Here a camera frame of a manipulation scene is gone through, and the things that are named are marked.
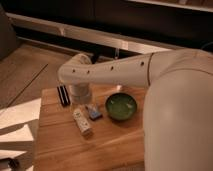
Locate wooden table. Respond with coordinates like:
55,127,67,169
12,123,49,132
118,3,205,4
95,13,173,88
34,87,146,171

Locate metal rail frame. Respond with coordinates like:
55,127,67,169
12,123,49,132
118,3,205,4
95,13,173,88
7,13,180,54

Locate white paper sheets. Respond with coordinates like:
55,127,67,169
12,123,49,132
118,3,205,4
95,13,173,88
0,98,41,171

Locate blue sponge block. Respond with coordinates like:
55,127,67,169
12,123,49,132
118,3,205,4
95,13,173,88
86,104,102,120

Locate white plastic bottle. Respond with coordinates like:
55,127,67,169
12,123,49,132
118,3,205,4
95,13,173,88
73,108,92,136

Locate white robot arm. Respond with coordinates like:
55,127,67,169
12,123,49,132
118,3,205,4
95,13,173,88
58,49,213,171

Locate black rectangular box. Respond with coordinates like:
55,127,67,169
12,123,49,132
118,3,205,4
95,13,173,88
57,86,70,107

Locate green ceramic bowl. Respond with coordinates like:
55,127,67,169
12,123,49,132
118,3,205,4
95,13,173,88
105,93,137,121

